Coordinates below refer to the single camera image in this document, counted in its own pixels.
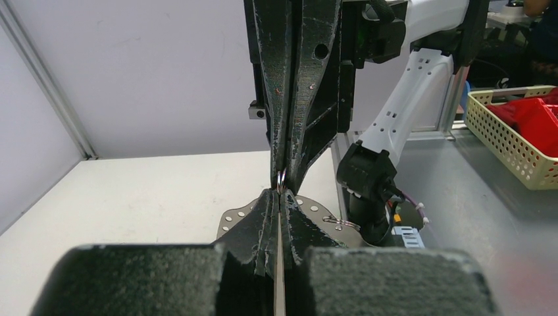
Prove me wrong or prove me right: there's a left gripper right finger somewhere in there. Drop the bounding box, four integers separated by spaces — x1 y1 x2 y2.
279 189 345 271

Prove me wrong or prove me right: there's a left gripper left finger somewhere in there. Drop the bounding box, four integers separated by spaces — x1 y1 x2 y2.
215 189 279 278

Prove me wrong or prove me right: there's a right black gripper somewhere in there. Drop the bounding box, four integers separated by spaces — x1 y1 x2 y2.
253 1 408 194

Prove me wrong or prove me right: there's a perforated metal ring plate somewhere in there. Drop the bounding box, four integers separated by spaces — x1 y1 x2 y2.
216 196 369 248

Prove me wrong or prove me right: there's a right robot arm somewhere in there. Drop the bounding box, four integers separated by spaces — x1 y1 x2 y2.
243 1 489 246

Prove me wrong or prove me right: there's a cream perforated plastic basket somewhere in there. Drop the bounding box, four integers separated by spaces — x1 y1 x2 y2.
465 86 557 190

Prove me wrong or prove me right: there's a red object in basket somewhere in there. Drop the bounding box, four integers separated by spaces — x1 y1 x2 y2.
487 88 557 158

